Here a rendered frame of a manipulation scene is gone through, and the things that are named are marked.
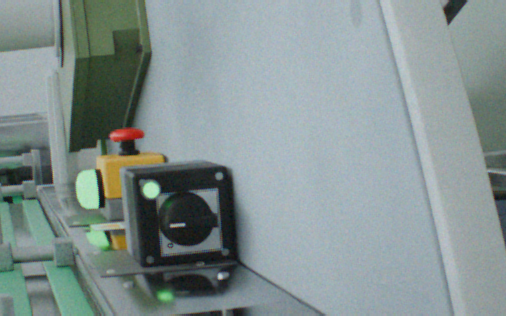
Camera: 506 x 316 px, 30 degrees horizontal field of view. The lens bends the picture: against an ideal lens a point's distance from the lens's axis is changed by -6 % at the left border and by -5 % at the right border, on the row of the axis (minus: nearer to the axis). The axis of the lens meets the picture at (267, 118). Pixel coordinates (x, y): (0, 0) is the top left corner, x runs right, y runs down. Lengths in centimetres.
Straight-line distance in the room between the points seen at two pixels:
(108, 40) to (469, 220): 75
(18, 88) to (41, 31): 381
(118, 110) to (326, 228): 72
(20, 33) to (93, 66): 19
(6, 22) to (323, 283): 79
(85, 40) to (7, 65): 399
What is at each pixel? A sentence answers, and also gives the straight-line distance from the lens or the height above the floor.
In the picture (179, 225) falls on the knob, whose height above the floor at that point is 81.
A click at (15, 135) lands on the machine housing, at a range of 239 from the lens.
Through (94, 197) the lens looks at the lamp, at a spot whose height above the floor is 84.
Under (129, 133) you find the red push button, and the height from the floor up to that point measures 79.
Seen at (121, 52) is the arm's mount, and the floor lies 78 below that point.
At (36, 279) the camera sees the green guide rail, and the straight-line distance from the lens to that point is 91.
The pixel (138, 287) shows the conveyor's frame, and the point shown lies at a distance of 75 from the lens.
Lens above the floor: 95
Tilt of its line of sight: 16 degrees down
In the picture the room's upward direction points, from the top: 95 degrees counter-clockwise
